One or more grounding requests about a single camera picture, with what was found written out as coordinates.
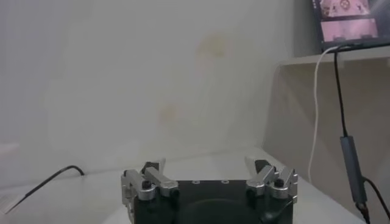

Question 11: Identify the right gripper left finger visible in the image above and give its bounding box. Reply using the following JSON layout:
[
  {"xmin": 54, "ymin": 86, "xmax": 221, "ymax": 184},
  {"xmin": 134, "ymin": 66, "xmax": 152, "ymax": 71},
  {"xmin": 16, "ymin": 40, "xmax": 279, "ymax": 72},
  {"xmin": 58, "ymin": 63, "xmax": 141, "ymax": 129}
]
[{"xmin": 121, "ymin": 158, "xmax": 180, "ymax": 214}]

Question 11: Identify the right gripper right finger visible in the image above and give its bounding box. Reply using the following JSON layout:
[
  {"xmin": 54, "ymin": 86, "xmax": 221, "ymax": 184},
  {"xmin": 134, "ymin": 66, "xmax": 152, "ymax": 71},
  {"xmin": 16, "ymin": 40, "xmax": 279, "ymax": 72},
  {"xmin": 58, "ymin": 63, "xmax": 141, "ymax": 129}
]
[{"xmin": 244, "ymin": 156, "xmax": 299, "ymax": 205}]

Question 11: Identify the black laptop with pink screen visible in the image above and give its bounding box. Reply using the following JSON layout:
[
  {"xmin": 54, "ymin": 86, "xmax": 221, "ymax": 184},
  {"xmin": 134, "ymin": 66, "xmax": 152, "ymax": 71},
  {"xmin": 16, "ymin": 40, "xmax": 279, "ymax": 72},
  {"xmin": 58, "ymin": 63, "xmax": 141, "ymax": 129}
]
[{"xmin": 311, "ymin": 0, "xmax": 390, "ymax": 54}]

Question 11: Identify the white laptop cable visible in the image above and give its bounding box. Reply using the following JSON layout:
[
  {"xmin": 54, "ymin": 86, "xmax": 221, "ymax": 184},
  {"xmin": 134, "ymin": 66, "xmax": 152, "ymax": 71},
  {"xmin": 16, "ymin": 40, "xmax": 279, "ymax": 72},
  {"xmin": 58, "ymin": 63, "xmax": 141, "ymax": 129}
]
[{"xmin": 307, "ymin": 45, "xmax": 341, "ymax": 183}]

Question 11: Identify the black cable with adapter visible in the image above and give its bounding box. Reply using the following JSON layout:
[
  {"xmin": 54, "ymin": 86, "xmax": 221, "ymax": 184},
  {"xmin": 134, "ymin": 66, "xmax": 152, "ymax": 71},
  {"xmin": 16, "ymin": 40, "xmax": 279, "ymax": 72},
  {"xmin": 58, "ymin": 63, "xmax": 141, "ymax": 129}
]
[{"xmin": 333, "ymin": 44, "xmax": 390, "ymax": 224}]

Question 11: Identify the black cooker power cord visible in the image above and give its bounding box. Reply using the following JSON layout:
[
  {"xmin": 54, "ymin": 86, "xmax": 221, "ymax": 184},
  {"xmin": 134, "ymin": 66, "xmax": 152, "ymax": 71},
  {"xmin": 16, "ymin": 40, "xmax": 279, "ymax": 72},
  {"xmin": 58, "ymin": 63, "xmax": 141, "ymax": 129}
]
[{"xmin": 4, "ymin": 165, "xmax": 85, "ymax": 214}]

